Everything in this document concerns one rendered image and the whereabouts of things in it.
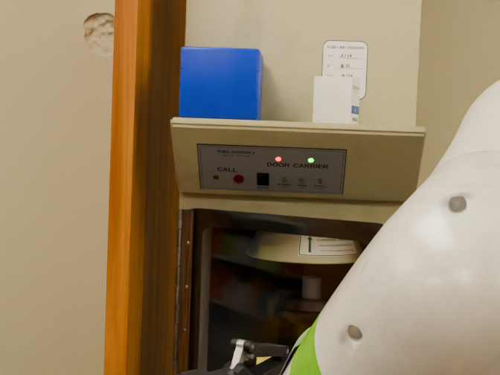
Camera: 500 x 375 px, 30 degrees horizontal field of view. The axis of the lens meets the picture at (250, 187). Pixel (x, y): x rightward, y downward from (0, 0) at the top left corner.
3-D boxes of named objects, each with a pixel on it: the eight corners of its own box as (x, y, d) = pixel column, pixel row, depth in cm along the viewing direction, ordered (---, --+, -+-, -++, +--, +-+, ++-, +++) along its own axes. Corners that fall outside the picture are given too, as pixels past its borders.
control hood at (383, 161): (178, 191, 129) (180, 119, 129) (414, 201, 127) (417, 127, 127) (165, 196, 118) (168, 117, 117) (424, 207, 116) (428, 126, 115)
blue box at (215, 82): (187, 119, 128) (190, 53, 127) (260, 121, 127) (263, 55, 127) (178, 117, 118) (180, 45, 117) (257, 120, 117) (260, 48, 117)
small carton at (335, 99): (321, 123, 125) (323, 79, 125) (358, 125, 123) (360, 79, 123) (312, 123, 120) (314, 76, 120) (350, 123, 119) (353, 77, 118)
